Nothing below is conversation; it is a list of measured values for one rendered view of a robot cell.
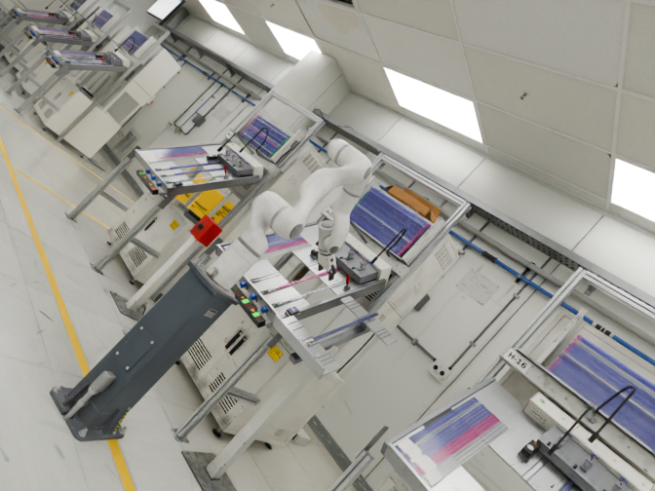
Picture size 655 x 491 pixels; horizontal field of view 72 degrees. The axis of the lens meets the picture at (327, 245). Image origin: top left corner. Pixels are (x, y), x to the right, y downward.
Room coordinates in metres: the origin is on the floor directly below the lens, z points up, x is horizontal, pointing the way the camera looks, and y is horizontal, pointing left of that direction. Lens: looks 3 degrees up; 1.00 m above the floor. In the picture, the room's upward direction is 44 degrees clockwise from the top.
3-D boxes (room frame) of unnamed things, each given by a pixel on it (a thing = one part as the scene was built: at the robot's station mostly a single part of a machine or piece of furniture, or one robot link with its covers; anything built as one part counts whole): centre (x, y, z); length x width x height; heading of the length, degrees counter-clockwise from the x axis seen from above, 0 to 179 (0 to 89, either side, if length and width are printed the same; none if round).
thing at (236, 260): (1.81, 0.22, 0.79); 0.19 x 0.19 x 0.18
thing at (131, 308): (3.00, 0.64, 0.39); 0.24 x 0.24 x 0.78; 51
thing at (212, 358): (2.91, -0.21, 0.31); 0.70 x 0.65 x 0.62; 51
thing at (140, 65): (5.86, 3.45, 0.95); 1.36 x 0.82 x 1.90; 141
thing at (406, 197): (3.08, -0.28, 1.82); 0.68 x 0.30 x 0.20; 51
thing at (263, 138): (3.84, 0.90, 0.95); 1.35 x 0.82 x 1.90; 141
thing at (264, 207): (1.82, 0.25, 1.00); 0.19 x 0.12 x 0.24; 65
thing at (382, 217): (2.78, -0.18, 1.52); 0.51 x 0.13 x 0.27; 51
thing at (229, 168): (3.67, 1.02, 0.66); 1.01 x 0.73 x 1.31; 141
